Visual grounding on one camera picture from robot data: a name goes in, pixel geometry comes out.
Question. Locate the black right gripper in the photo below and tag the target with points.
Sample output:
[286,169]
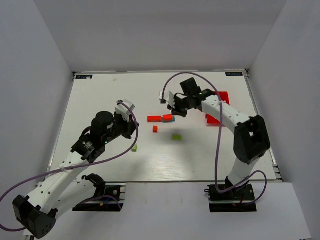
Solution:
[178,106]

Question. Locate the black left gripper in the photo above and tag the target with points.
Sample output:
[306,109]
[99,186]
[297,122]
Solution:
[129,127]

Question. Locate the red arch block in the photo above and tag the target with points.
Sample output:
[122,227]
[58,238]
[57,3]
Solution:
[154,118]

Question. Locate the small red cube block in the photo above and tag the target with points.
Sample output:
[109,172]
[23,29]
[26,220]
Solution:
[155,129]

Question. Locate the teal long block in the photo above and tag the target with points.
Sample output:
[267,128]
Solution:
[168,120]

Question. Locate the red rectangular block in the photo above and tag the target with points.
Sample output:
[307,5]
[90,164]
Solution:
[167,116]

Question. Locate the green rectangular block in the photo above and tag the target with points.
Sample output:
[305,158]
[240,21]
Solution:
[176,137]

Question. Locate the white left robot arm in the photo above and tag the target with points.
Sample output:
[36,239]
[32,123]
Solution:
[40,209]

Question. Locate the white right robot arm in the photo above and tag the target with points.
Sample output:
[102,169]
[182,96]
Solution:
[251,140]

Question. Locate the small green cube block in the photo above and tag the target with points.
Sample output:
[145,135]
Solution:
[134,148]

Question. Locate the right blue corner label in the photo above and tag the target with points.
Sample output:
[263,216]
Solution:
[234,74]

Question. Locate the blue corner label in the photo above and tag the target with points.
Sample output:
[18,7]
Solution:
[83,77]
[234,74]

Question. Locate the left blue corner label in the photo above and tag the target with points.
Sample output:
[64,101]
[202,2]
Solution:
[83,77]

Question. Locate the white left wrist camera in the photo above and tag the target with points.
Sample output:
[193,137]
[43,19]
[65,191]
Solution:
[125,109]

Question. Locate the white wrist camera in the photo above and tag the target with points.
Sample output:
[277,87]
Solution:
[167,98]
[125,109]

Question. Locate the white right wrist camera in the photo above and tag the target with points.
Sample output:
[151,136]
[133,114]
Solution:
[167,98]

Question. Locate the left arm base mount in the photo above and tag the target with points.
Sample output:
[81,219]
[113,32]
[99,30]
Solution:
[110,201]

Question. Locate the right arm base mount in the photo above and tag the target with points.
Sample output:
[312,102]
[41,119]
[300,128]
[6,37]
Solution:
[234,201]

